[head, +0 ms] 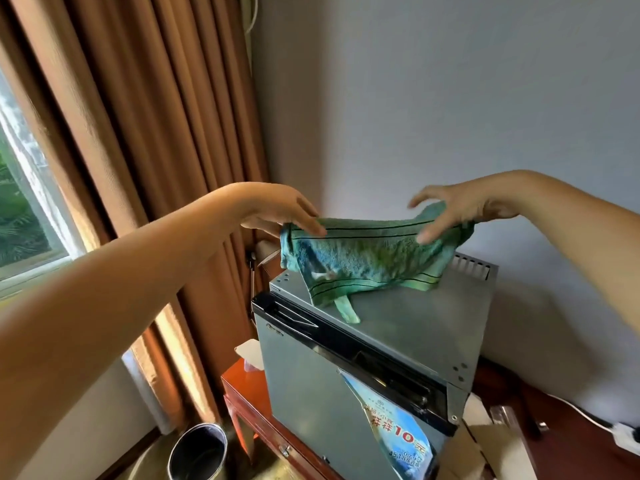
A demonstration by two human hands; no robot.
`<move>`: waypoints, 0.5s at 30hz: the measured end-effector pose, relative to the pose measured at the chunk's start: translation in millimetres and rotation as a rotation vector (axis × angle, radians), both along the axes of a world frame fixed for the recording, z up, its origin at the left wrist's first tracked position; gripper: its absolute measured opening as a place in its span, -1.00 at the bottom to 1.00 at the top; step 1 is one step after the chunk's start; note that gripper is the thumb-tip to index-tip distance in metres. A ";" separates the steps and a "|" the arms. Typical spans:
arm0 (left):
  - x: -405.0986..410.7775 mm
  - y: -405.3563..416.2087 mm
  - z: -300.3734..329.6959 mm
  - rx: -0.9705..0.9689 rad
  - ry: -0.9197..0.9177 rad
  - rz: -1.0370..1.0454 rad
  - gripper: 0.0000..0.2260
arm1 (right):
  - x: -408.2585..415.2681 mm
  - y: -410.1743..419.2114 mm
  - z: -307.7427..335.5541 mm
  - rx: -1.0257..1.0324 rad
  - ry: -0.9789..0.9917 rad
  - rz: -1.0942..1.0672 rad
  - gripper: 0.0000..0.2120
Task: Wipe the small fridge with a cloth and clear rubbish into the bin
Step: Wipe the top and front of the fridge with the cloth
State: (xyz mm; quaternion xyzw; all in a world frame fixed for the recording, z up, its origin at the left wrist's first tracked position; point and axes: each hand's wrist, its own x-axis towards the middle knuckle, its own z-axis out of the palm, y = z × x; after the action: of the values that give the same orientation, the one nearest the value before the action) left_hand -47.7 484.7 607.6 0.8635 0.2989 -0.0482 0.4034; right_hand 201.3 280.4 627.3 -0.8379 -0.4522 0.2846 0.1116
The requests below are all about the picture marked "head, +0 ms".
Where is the person's left forearm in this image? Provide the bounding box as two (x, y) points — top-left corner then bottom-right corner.
(0, 187), (246, 480)

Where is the brown curtain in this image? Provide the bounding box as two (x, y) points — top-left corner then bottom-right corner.
(0, 0), (273, 425)

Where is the round metal trash bin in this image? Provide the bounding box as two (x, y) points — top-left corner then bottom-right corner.
(166, 422), (229, 480)

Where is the white power strip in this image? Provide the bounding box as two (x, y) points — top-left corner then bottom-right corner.
(611, 422), (640, 458)
(547, 392), (619, 433)

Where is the grey mini fridge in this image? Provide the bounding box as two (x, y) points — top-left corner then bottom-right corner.
(251, 252), (499, 480)

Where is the person's right hand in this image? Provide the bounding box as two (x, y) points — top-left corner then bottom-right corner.
(406, 170), (523, 245)

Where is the white sheer curtain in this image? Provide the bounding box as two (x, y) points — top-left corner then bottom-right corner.
(0, 64), (176, 435)

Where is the person's left hand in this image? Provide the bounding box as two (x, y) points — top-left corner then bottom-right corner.
(225, 181), (328, 239)

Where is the person's right forearm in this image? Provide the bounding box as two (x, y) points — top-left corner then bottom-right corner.
(509, 169), (640, 335)

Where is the green blue cleaning cloth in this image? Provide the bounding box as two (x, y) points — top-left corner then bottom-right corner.
(279, 201), (476, 325)

